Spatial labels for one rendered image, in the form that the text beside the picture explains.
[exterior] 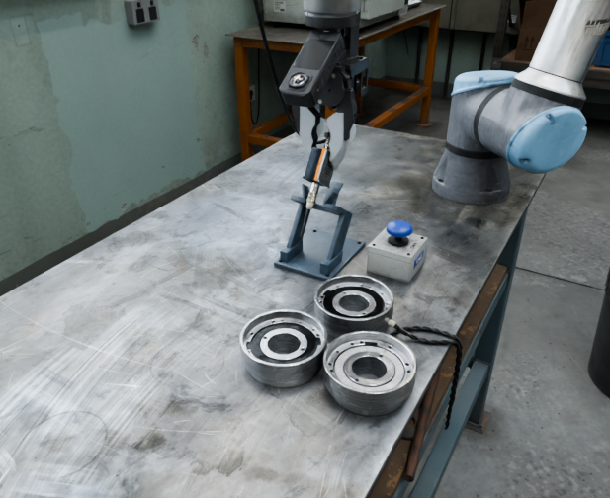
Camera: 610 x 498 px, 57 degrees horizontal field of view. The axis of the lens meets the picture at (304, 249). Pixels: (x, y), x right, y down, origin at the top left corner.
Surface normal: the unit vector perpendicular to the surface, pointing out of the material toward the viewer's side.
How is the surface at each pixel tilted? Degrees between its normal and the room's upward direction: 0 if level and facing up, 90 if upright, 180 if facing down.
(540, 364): 0
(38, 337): 0
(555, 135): 97
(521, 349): 0
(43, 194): 90
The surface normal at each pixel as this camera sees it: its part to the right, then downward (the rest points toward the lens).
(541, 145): 0.29, 0.59
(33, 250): 0.86, 0.26
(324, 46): -0.25, -0.49
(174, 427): 0.00, -0.86
